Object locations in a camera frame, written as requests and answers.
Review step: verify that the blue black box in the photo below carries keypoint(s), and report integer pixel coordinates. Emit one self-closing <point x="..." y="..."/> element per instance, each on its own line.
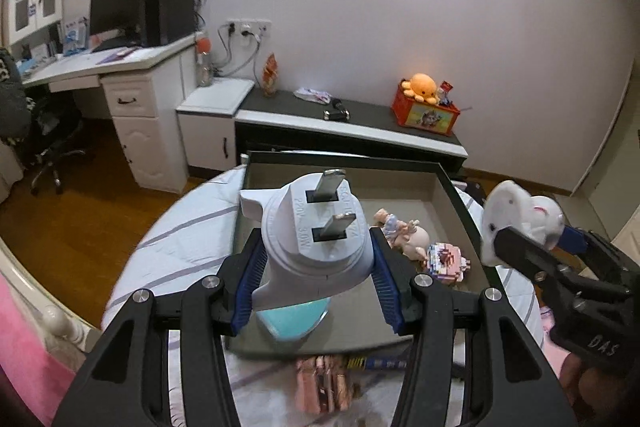
<point x="375" y="363"/>

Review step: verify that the person's right hand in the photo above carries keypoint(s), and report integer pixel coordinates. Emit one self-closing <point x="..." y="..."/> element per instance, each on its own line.
<point x="592" y="394"/>

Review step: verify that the orange octopus plush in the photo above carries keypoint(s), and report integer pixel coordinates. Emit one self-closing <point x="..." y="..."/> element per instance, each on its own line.
<point x="422" y="88"/>

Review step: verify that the small baby doll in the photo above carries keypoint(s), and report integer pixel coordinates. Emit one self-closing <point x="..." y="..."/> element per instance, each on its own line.
<point x="407" y="237"/>

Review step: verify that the white plug night light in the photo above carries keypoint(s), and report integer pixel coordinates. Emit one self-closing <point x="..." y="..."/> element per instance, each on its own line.
<point x="316" y="238"/>

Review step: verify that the black computer monitor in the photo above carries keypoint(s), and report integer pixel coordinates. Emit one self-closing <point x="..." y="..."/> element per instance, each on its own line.
<point x="120" y="15"/>

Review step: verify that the white round rabbit light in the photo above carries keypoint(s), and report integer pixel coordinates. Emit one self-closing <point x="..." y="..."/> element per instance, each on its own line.
<point x="508" y="205"/>

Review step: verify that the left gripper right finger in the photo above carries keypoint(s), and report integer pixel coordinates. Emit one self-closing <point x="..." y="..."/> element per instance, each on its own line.
<point x="507" y="380"/>

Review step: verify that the black storage box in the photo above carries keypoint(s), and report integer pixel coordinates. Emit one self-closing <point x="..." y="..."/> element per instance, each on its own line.
<point x="317" y="162"/>

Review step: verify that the rose gold metal cup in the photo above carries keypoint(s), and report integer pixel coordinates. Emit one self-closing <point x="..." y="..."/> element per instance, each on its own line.
<point x="324" y="385"/>

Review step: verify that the orange capped bottle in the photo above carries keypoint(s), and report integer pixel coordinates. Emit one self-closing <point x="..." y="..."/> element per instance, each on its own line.
<point x="203" y="62"/>

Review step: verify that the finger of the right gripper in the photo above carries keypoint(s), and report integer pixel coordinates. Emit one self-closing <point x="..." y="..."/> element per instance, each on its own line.
<point x="600" y="256"/>
<point x="538" y="265"/>

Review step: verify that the low black white cabinet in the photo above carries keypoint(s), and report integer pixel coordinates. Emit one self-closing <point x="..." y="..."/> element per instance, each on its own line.
<point x="284" y="122"/>

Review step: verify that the striped white quilt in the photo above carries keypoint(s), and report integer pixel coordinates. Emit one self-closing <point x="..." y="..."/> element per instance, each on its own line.
<point x="195" y="234"/>

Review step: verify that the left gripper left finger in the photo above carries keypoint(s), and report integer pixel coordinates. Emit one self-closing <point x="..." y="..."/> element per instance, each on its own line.
<point x="125" y="378"/>

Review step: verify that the crumpled white packet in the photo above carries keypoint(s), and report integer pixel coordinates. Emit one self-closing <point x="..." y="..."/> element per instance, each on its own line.
<point x="313" y="96"/>

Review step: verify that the white bed post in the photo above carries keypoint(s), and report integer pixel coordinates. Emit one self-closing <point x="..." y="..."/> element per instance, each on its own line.
<point x="59" y="323"/>

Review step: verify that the small white side cabinet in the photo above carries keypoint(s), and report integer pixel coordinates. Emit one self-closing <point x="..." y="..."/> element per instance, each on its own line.
<point x="207" y="124"/>

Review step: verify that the wall power strip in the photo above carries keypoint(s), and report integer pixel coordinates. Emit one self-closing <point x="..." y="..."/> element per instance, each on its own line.
<point x="245" y="26"/>

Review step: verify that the red toy box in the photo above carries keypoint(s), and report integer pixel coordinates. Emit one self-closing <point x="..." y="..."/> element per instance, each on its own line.
<point x="433" y="118"/>

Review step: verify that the pink blanket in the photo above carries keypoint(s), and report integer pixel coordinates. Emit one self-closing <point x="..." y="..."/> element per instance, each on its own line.
<point x="40" y="380"/>

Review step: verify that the small black gadget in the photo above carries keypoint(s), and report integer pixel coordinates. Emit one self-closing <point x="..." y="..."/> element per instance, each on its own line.
<point x="336" y="111"/>

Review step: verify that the black office chair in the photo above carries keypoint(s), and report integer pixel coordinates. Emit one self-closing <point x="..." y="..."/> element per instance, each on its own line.
<point x="42" y="128"/>

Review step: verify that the teal round tin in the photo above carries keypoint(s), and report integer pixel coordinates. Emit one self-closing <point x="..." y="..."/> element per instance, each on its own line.
<point x="293" y="323"/>

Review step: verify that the pink brick flower figure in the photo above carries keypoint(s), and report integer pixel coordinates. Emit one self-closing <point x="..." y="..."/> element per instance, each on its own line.
<point x="446" y="264"/>

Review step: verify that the black computer tower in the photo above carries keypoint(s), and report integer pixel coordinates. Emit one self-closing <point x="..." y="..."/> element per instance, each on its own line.
<point x="163" y="22"/>

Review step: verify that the white desk with drawers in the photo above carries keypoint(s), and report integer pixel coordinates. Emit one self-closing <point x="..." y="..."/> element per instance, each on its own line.
<point x="143" y="89"/>

